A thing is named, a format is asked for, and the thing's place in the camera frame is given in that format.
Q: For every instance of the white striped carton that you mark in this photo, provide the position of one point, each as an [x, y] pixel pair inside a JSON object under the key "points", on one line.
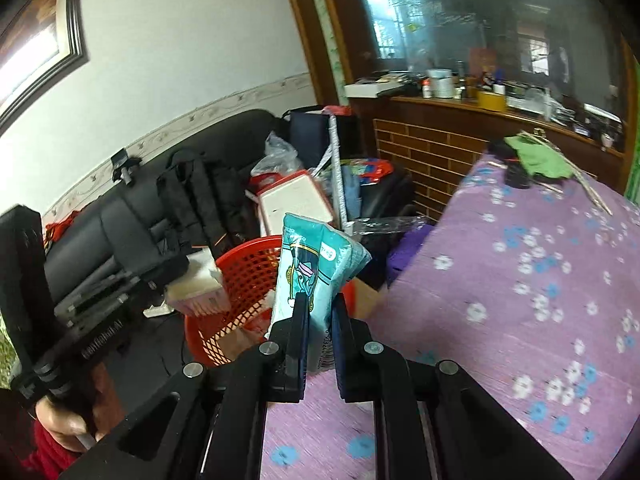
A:
{"points": [[197, 275]]}

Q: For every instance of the red plastic basket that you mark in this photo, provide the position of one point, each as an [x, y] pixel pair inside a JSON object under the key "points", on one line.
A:
{"points": [[245, 265]]}

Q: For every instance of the navy bag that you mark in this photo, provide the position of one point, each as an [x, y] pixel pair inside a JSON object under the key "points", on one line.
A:
{"points": [[310, 135]]}

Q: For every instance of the bamboo painted panel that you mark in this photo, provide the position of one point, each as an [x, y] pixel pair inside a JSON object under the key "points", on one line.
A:
{"points": [[330, 45]]}

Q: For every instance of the white perforated metal strip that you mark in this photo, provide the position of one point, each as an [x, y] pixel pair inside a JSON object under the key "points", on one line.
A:
{"points": [[337, 170]]}

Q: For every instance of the black backpack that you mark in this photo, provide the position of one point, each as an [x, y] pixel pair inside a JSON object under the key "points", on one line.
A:
{"points": [[200, 195]]}

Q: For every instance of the blue red printed bag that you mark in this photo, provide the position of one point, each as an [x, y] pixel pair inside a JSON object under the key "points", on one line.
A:
{"points": [[370, 170]]}

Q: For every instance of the black clamp mount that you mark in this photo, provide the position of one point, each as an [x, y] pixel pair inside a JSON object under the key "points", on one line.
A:
{"points": [[125, 165]]}

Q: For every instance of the flat white box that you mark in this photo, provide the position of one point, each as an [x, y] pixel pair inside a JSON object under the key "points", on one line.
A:
{"points": [[370, 90]]}

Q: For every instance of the small black pouch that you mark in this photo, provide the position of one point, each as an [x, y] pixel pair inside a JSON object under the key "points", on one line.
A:
{"points": [[517, 177]]}

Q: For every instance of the white round container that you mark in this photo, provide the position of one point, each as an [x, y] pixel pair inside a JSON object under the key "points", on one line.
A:
{"points": [[441, 84]]}

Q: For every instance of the person's left forearm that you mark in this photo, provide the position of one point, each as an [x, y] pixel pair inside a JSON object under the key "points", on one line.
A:
{"points": [[30, 457]]}

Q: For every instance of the white power strip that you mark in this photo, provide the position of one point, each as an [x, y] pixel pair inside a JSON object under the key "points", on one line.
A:
{"points": [[157, 310]]}

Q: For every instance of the clear plastic wrap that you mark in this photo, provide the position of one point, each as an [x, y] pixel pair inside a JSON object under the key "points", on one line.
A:
{"points": [[390, 225]]}

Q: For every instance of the bamboo skewer bundle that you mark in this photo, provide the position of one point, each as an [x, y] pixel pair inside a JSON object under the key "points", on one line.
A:
{"points": [[590, 190]]}

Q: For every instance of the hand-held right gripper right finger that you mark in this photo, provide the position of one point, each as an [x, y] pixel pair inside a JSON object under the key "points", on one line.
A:
{"points": [[342, 360]]}

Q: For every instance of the large wall mirror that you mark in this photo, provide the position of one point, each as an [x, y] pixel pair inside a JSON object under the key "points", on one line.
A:
{"points": [[475, 20]]}

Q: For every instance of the red-rimmed white tray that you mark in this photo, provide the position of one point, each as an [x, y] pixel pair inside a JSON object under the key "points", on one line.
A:
{"points": [[295, 200]]}

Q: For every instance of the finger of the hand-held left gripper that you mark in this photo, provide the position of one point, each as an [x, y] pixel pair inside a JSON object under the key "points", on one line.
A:
{"points": [[110, 302], [150, 267]]}

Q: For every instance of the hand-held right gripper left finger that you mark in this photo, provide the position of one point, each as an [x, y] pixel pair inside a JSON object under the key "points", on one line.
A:
{"points": [[299, 360]]}

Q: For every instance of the teal tissue packet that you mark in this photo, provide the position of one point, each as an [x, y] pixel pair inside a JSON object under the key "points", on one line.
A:
{"points": [[310, 260]]}

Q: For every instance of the person's left hand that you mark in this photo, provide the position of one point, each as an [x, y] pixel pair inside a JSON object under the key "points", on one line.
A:
{"points": [[60, 427]]}

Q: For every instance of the green cloth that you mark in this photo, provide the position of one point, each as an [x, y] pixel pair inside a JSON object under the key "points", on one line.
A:
{"points": [[540, 157]]}

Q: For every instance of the flat cardboard sheet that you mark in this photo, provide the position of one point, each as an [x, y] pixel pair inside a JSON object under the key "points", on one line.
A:
{"points": [[367, 302]]}

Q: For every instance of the black leather sofa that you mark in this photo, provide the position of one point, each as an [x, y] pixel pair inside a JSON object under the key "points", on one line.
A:
{"points": [[125, 210]]}

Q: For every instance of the dark framed picture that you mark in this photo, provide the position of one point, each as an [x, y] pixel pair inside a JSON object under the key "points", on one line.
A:
{"points": [[30, 35]]}

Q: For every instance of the clear plastic bag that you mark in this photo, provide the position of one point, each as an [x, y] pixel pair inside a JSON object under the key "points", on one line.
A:
{"points": [[280, 155]]}

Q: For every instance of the wooden brick-pattern counter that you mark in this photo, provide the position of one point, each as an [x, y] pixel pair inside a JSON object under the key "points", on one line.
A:
{"points": [[425, 160]]}

